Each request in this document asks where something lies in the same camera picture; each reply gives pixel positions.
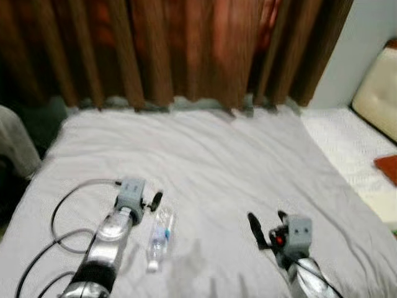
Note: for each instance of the brown pleated curtain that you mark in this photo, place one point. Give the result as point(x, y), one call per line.
point(186, 49)

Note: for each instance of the flat orange red object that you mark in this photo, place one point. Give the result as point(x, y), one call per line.
point(388, 169)

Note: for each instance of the cream padded headboard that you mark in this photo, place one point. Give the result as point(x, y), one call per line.
point(378, 93)

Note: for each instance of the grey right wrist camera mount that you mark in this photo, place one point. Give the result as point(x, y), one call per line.
point(301, 231)

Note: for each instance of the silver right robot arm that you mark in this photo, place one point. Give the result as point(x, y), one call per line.
point(310, 279)

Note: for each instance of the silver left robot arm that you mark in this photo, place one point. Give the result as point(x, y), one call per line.
point(105, 248)

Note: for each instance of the grey bed blanket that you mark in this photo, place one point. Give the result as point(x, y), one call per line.
point(217, 161)

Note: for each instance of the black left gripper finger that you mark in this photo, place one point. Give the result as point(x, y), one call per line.
point(157, 198)

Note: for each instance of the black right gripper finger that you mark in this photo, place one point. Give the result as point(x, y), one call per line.
point(282, 216)
point(255, 226)

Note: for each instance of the clear plastic water bottle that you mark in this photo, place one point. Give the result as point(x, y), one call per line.
point(161, 239)

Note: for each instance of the grey fabric bundle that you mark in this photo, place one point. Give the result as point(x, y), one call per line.
point(15, 143)

